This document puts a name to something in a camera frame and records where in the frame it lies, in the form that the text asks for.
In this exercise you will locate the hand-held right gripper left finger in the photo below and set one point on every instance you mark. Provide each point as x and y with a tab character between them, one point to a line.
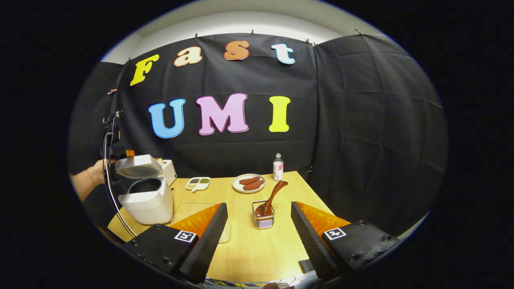
209	241

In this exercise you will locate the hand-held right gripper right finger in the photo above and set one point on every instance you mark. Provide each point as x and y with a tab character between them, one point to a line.
309	241

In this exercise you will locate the clear glass rice bowl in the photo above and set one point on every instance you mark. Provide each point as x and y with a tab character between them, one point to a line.
188	212

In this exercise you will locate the brown wooden spoon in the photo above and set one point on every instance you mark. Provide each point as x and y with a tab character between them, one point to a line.
273	196

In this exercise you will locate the white rice cooker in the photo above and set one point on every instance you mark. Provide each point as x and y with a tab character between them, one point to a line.
148	208

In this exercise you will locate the white toaster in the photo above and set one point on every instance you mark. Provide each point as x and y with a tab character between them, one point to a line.
169	172

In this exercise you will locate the white divided bean dish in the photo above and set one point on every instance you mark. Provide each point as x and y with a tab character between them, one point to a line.
197	184

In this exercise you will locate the white round plate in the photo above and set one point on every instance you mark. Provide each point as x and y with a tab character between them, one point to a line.
237	186

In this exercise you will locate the red sausage piece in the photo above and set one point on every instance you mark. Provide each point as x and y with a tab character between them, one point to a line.
249	180
253	185

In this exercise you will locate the clear bottle with pink label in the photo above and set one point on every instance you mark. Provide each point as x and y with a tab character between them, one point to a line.
278	170

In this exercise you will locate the black backdrop cloth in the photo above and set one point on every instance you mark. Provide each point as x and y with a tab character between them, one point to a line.
361	140

